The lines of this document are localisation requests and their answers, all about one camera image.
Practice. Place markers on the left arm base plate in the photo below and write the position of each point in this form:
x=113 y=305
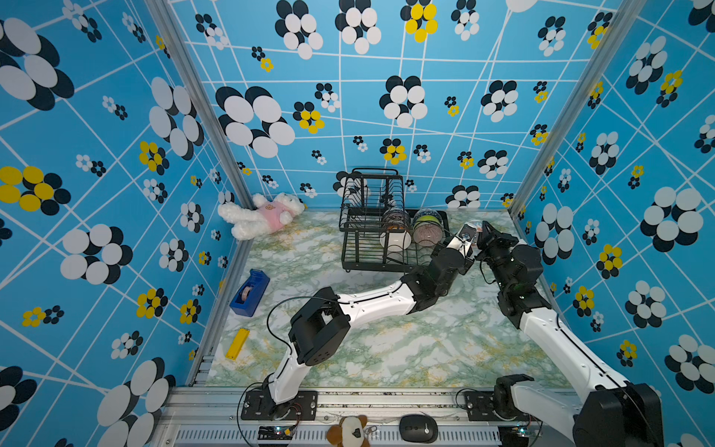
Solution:
x=258 y=405

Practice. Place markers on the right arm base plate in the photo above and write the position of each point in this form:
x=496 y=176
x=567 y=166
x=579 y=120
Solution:
x=480 y=407

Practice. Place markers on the plain white bowl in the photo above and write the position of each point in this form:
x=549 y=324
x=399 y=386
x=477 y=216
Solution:
x=395 y=241

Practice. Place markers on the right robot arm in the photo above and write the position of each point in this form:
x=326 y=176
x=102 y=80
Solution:
x=607 y=409

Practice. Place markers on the brown plush dog toy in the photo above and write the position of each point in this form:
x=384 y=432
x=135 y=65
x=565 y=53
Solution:
x=350 y=432

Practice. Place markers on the right circuit board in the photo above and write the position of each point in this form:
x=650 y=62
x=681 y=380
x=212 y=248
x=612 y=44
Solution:
x=514 y=436

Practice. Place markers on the brown white patterned bowl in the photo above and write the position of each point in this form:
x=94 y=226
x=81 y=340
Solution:
x=396 y=220

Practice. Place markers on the black computer mouse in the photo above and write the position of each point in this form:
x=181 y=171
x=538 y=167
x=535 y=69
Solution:
x=418 y=428

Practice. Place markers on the red blue patterned bowl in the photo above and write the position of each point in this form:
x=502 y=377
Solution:
x=470 y=232

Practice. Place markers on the left circuit board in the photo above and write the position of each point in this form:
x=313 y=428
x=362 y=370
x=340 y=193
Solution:
x=275 y=433

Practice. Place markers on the black wire dish rack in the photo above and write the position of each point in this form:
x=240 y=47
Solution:
x=379 y=232

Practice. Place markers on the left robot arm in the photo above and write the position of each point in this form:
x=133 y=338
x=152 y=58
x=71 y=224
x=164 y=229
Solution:
x=322 y=323

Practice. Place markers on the white plush toy pink shirt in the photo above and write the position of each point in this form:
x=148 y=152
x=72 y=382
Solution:
x=270 y=216

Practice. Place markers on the lime green bowl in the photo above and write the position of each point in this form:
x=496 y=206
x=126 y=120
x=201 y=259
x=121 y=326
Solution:
x=427 y=216

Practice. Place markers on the pink striped bowl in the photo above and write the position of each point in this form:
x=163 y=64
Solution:
x=428 y=234

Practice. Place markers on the circuit board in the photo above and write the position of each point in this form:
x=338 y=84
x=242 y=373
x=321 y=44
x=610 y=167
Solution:
x=275 y=433
x=514 y=436

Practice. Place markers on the blue tape dispenser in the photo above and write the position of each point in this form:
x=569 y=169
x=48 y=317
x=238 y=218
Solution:
x=250 y=293

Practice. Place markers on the yellow block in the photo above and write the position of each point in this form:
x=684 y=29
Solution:
x=237 y=344

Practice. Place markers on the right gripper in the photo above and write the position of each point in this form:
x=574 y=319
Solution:
x=490 y=242

